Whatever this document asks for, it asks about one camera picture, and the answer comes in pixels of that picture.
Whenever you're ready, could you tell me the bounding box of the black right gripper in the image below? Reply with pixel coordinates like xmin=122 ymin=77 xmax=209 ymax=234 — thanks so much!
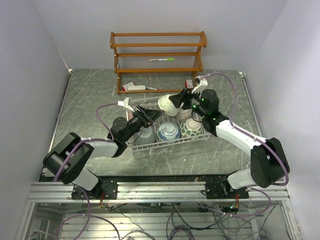
xmin=170 ymin=86 xmax=208 ymax=118

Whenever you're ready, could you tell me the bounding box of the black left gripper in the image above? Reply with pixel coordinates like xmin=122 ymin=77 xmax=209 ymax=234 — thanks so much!
xmin=122 ymin=104 xmax=165 ymax=141

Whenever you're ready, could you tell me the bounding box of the teal pattern cream bowl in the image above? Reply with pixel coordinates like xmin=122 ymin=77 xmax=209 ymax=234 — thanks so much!
xmin=157 ymin=94 xmax=180 ymax=116

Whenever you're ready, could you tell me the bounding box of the blue floral white bowl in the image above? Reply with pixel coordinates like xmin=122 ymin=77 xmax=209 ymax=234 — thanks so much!
xmin=157 ymin=122 xmax=181 ymax=142

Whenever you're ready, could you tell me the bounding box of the white wire dish rack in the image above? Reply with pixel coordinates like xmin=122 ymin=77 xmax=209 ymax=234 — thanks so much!
xmin=124 ymin=94 xmax=211 ymax=154

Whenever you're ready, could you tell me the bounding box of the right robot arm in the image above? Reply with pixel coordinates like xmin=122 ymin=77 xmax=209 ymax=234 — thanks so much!
xmin=169 ymin=88 xmax=290 ymax=198

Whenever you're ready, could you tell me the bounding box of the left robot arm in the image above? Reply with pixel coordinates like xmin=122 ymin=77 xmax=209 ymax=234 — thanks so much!
xmin=42 ymin=105 xmax=165 ymax=199

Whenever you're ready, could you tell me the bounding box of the wooden shelf rack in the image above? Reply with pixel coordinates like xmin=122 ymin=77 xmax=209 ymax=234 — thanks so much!
xmin=109 ymin=31 xmax=208 ymax=95

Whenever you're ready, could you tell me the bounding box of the purple pattern cream bowl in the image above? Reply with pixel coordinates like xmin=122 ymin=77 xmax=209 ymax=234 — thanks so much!
xmin=176 ymin=109 xmax=192 ymax=120

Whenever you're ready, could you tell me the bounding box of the red floral pattern bowl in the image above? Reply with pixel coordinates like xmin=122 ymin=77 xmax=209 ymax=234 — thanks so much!
xmin=126 ymin=112 xmax=134 ymax=122

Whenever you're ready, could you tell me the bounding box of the red white small box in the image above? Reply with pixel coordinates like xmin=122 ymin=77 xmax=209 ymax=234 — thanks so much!
xmin=185 ymin=79 xmax=194 ymax=89

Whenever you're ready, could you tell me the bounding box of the blue dotted bowl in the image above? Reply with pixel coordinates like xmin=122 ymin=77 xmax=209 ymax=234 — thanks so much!
xmin=135 ymin=127 xmax=157 ymax=145

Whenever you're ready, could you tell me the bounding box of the red tipped pen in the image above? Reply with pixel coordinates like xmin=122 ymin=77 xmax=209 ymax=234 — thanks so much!
xmin=145 ymin=86 xmax=161 ymax=91

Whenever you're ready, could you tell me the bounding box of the white rectangular eraser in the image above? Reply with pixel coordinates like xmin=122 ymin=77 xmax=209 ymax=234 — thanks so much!
xmin=128 ymin=85 xmax=146 ymax=91

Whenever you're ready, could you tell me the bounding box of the green leaf pattern bowl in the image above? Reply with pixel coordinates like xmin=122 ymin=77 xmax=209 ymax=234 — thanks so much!
xmin=180 ymin=118 xmax=203 ymax=138

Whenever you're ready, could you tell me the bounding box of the red white card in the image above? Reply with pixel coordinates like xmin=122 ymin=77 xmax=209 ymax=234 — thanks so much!
xmin=121 ymin=81 xmax=135 ymax=91

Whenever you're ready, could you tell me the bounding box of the green capped marker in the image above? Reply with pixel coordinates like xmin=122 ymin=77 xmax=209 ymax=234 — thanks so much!
xmin=149 ymin=57 xmax=174 ymax=62

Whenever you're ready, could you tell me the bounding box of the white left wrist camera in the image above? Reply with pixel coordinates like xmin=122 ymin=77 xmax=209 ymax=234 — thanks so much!
xmin=117 ymin=97 xmax=135 ymax=113

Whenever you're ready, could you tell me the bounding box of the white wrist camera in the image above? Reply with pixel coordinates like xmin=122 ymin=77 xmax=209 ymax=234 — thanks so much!
xmin=191 ymin=75 xmax=208 ymax=94
xmin=117 ymin=97 xmax=135 ymax=113

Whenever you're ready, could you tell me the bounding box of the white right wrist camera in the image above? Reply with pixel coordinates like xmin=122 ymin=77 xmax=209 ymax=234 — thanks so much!
xmin=191 ymin=75 xmax=208 ymax=94

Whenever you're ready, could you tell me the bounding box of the aluminium mounting rail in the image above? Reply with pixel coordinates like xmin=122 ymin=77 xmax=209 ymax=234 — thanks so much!
xmin=26 ymin=181 xmax=290 ymax=204

